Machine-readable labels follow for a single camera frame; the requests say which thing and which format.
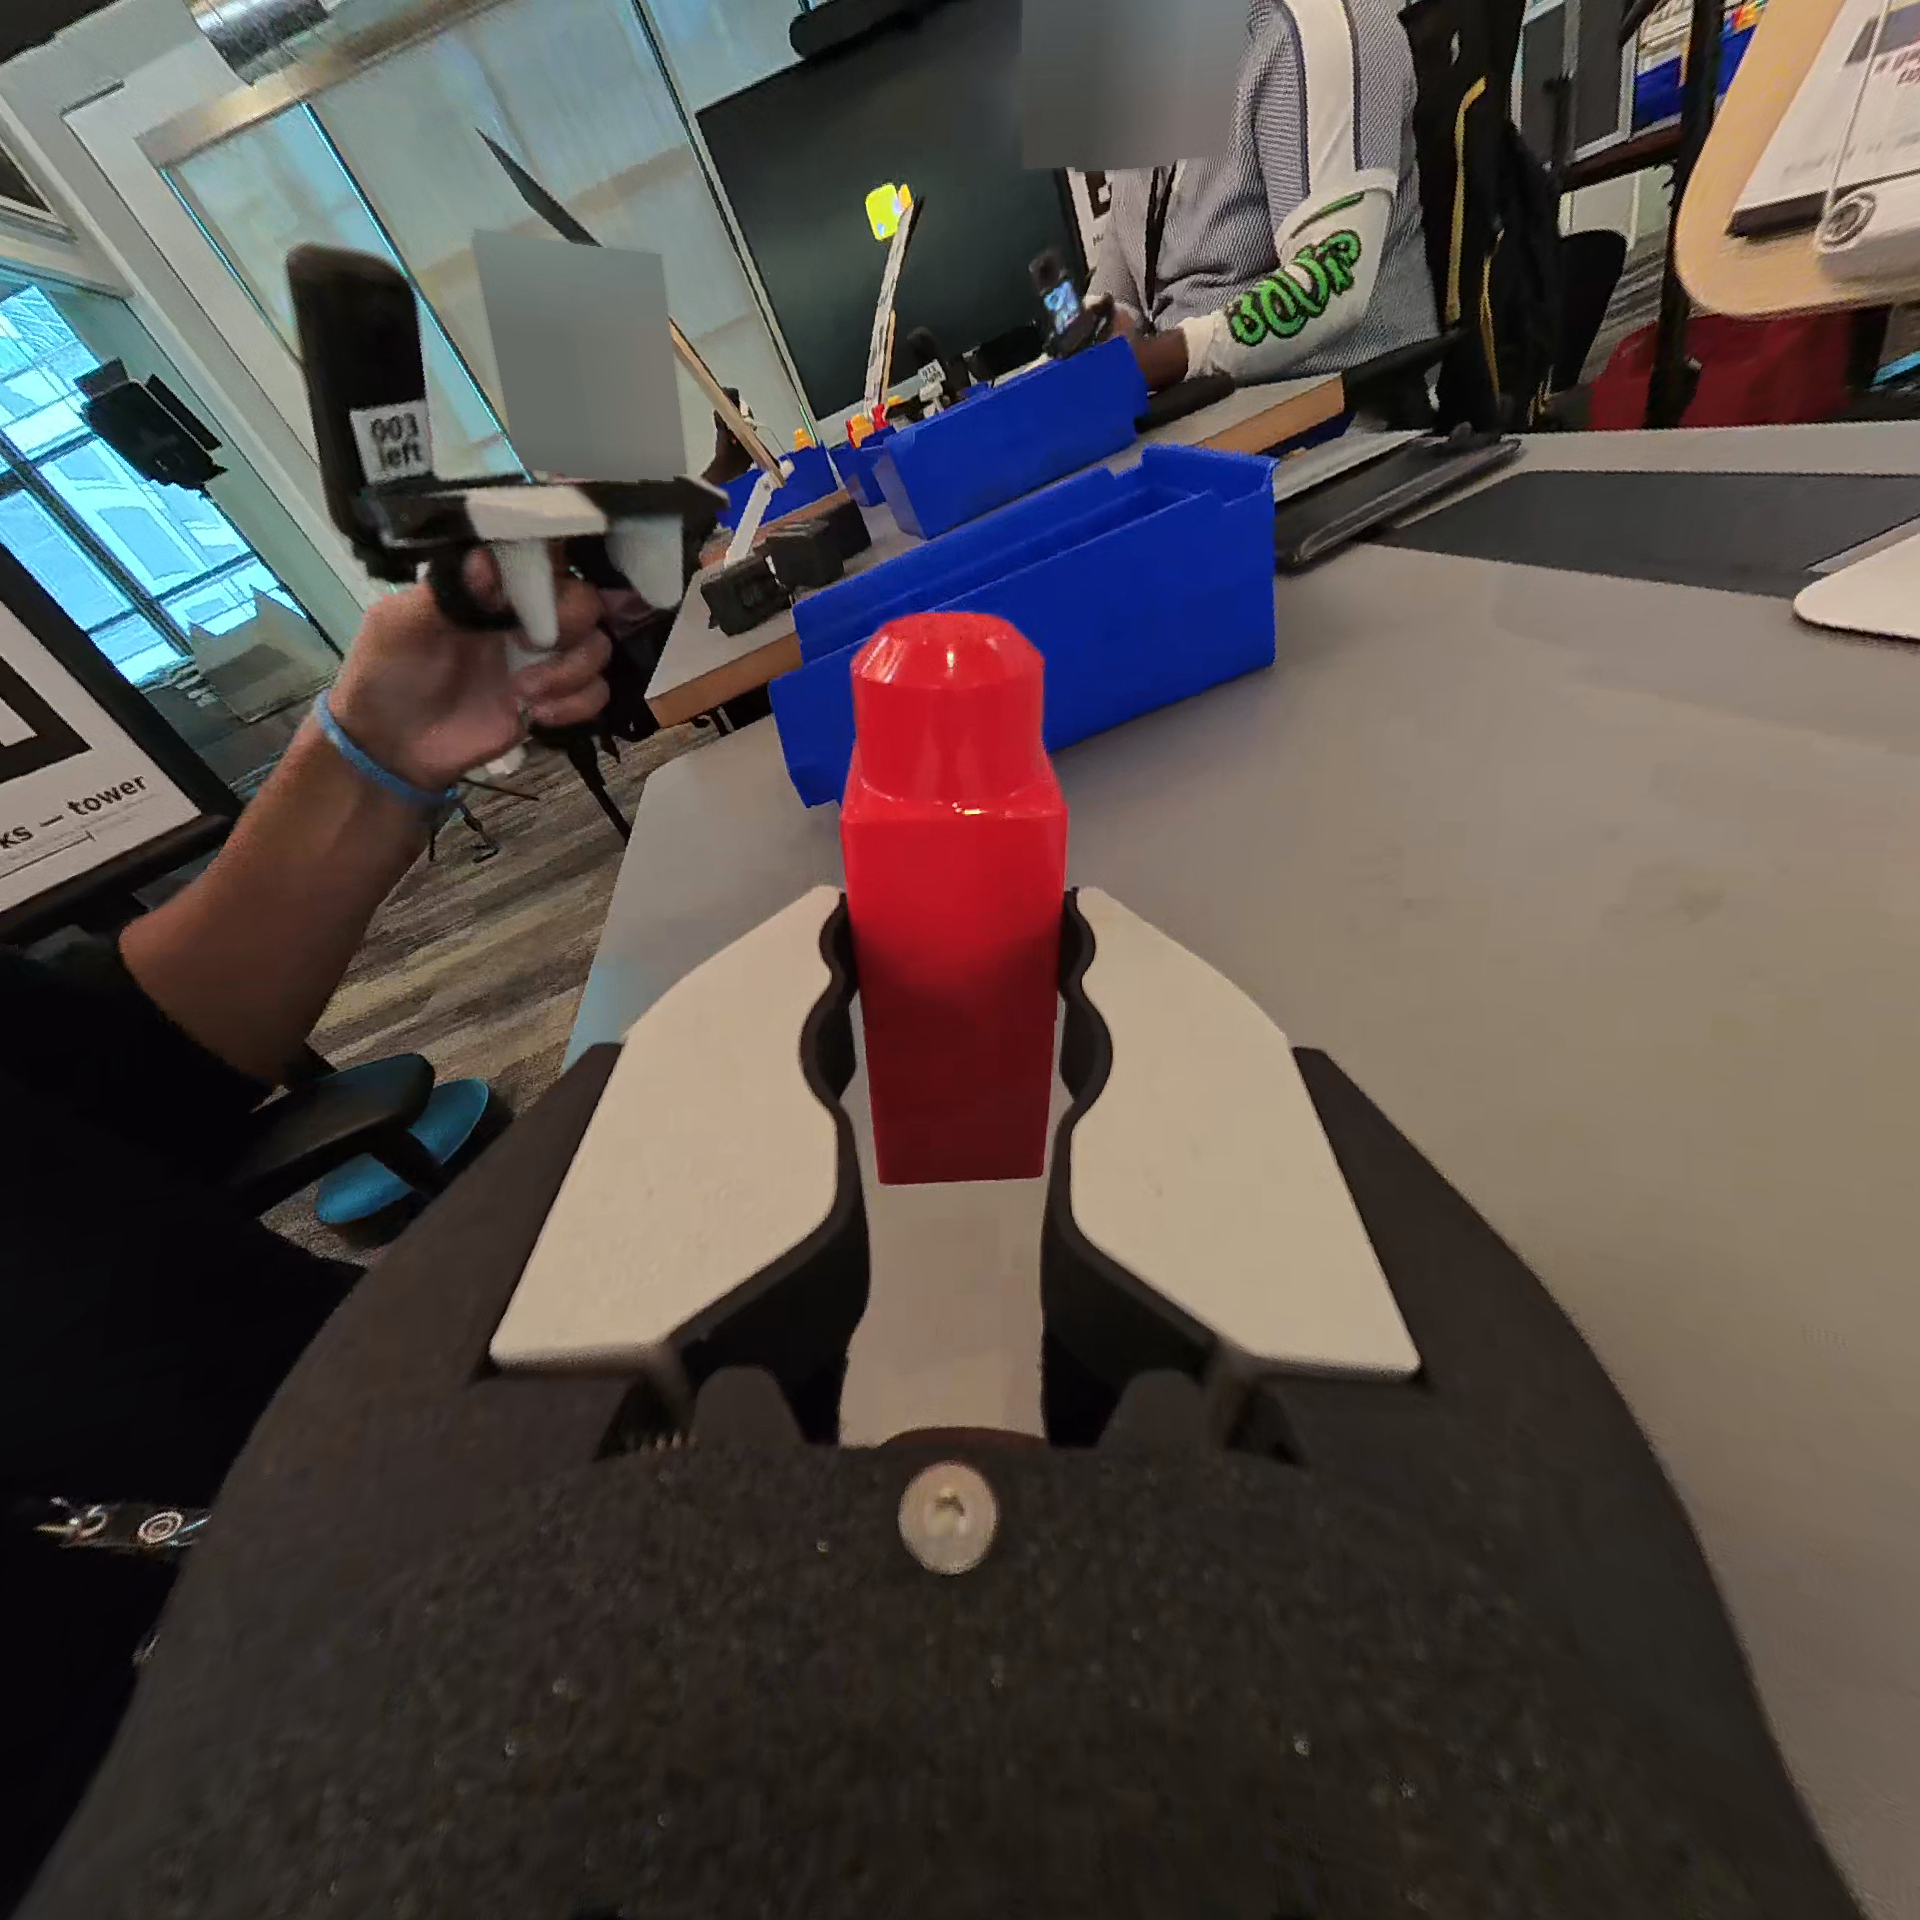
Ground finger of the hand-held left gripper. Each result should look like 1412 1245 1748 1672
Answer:
460 477 738 616

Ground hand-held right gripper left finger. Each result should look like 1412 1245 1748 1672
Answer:
486 881 882 1442

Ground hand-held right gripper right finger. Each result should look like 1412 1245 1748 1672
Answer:
1039 881 1429 1442

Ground red mega block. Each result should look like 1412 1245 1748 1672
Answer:
850 952 1059 1189
838 606 1078 977

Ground blue plastic bin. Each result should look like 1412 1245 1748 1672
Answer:
882 336 1149 544
772 441 1278 807
713 441 841 530

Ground person's left forearm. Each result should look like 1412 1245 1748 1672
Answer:
0 713 471 1189

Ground person's left hand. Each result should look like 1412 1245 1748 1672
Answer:
325 569 611 790

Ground black mounted box device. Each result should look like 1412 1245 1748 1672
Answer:
79 363 234 484

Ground small black device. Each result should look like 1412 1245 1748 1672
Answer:
699 492 882 637

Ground black pole round base stand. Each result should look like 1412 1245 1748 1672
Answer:
315 1080 491 1221

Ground blue wristband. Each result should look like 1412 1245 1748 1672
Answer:
315 688 471 823

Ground black framed marker sign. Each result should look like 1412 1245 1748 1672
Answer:
0 544 236 915

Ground person's torso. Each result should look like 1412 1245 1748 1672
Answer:
0 1053 365 1905

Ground black folder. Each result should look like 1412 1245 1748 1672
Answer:
1275 435 1524 569

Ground white paper sheets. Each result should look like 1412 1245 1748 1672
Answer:
1275 430 1439 492

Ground dark grey desk mat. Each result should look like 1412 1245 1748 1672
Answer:
1385 473 1920 606

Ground red bag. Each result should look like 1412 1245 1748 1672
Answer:
1587 305 1851 435

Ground black backpack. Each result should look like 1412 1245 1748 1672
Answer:
1399 0 1634 435

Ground instruction sheet on white stand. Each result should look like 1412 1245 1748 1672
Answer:
1670 0 1920 637

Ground large black wall screen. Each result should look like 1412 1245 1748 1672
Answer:
695 15 1103 430

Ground black lanyard clip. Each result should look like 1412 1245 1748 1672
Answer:
34 1505 212 1552

